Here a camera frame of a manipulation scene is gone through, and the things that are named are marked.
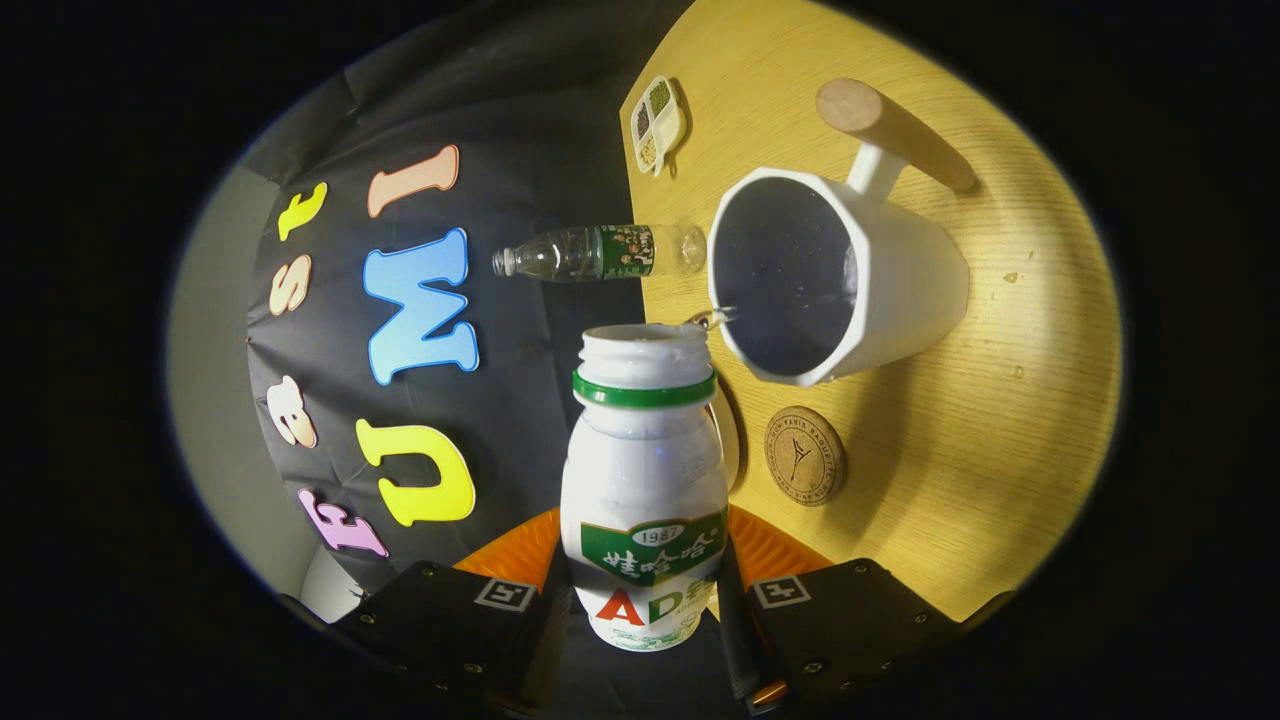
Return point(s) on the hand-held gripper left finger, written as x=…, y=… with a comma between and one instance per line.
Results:
x=460, y=620

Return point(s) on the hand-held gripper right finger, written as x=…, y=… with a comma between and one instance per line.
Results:
x=850, y=620

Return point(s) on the round cork coaster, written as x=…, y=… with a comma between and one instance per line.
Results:
x=805, y=455

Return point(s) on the white juice bottle green label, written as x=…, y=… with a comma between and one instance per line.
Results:
x=640, y=470

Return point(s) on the clear plastic water bottle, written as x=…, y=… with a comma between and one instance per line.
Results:
x=620, y=250

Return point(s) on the beige round plate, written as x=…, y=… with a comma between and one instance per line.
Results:
x=730, y=440

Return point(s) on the wooden table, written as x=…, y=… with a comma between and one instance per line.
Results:
x=1000, y=450

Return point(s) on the black backdrop cloth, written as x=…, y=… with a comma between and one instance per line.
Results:
x=520, y=150

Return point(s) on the white divided condiment dish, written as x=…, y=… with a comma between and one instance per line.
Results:
x=668, y=125

